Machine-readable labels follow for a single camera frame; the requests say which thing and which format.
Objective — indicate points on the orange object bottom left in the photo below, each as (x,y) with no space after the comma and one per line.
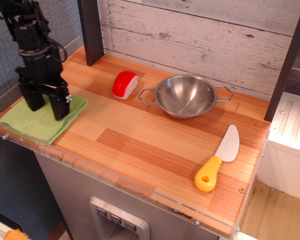
(15,234)

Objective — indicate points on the dark grey left post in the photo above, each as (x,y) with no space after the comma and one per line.
(91,30)

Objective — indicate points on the dark grey post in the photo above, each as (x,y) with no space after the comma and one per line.
(91,30)
(284,74)

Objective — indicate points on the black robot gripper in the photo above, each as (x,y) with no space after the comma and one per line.
(41,75)

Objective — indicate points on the yellow handled toy knife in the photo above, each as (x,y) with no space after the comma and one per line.
(205,179)

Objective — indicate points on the dark grey right post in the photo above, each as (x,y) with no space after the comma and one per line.
(284,74)

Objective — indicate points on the white toy sink unit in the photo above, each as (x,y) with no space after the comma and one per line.
(279,166)

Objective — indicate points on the grey toy fridge cabinet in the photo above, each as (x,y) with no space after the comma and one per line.
(72,191)

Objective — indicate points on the green towel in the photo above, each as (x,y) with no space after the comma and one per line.
(40,126)

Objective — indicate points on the silver dispenser button panel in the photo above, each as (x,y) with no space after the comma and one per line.
(114,223)

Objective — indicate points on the red white toy sushi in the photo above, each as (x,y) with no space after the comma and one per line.
(124,84)

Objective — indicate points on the steel bowl with wire handles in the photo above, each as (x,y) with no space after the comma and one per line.
(185,96)

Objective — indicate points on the clear acrylic edge guard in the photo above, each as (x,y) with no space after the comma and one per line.
(140,149)

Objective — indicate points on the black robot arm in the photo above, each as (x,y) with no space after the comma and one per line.
(27,25)

